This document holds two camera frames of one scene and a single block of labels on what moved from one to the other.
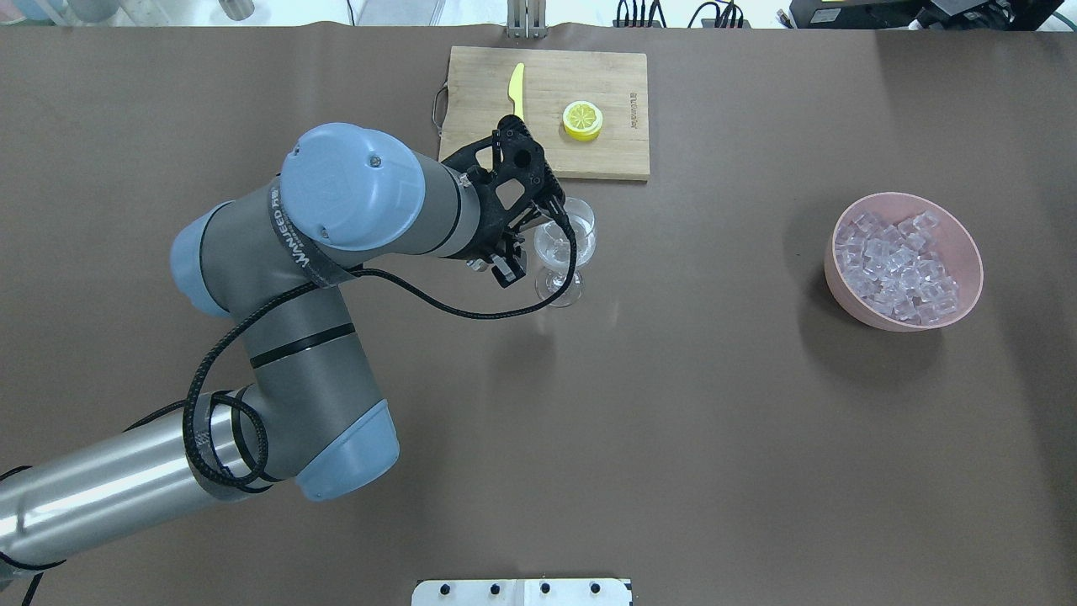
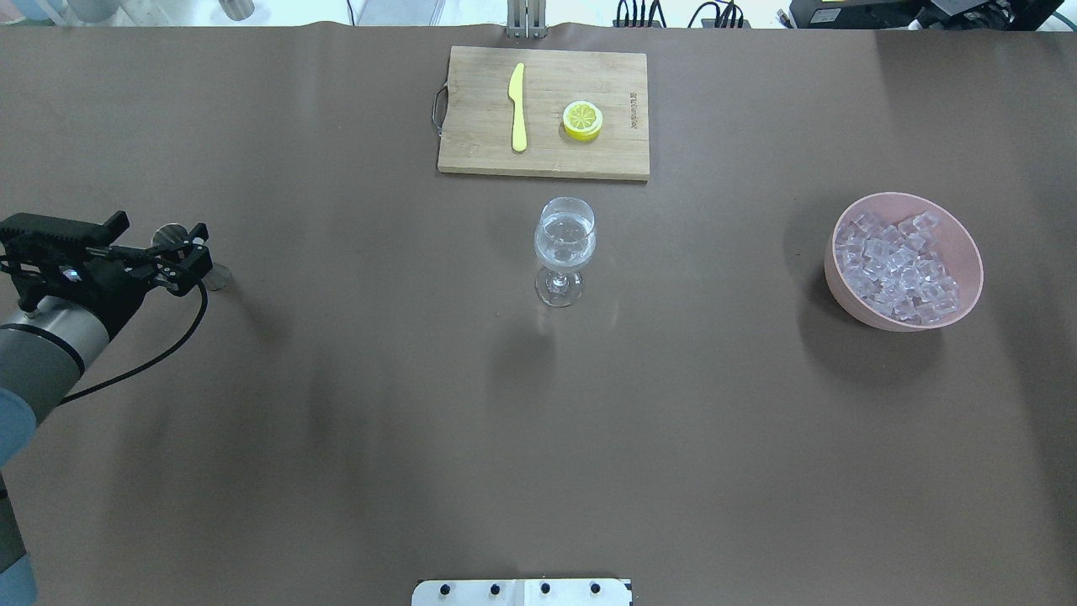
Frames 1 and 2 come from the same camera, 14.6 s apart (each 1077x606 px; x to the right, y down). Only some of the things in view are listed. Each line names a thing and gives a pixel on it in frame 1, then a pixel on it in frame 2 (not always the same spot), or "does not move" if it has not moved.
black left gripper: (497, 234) -> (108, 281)
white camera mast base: (523, 592) does not move
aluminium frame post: (526, 18) does not move
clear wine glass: (552, 244) does not move
